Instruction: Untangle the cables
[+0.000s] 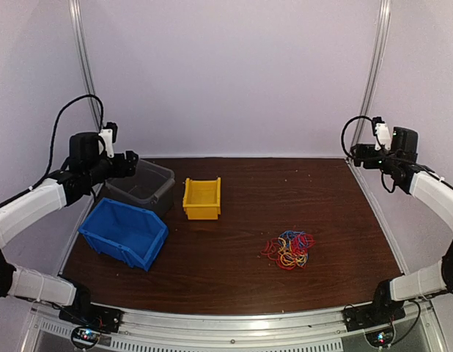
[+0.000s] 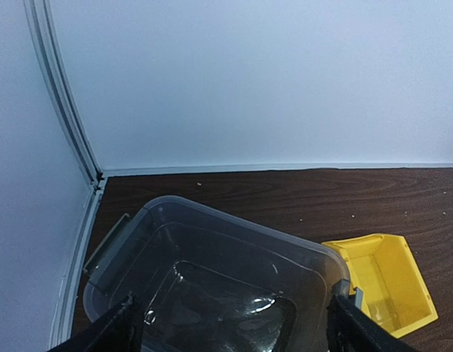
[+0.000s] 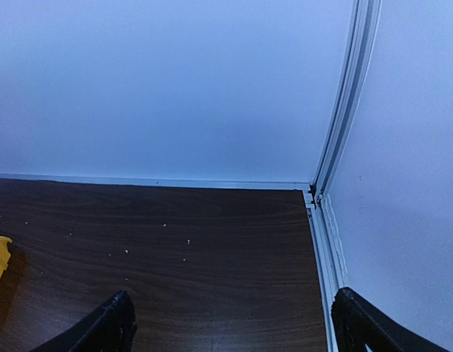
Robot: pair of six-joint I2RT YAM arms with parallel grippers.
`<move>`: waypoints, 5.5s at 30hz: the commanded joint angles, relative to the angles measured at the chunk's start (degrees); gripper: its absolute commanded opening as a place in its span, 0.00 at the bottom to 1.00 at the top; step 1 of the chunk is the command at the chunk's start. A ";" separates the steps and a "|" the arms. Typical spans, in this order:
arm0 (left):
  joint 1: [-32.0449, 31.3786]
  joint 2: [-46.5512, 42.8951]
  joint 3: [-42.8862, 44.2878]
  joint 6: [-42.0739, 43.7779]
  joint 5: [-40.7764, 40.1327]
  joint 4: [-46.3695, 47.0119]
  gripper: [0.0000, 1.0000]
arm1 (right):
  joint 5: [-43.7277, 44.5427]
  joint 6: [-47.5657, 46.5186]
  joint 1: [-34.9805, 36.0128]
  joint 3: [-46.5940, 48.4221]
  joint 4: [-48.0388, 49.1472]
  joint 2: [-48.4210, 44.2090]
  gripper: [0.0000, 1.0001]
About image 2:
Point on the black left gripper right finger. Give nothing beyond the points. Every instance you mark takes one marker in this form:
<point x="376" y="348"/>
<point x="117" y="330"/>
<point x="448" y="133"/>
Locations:
<point x="349" y="329"/>

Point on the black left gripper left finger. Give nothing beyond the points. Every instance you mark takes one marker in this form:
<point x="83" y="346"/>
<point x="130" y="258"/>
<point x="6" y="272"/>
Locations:
<point x="119" y="329"/>

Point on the yellow plastic bin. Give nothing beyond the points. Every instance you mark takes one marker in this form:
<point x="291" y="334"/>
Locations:
<point x="383" y="267"/>

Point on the clear grey plastic tub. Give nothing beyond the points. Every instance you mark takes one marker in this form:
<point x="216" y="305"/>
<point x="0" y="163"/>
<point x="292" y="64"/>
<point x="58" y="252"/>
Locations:
<point x="210" y="281"/>

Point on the left corner aluminium post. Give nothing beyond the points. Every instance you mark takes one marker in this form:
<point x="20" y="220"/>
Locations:
<point x="43" y="34"/>

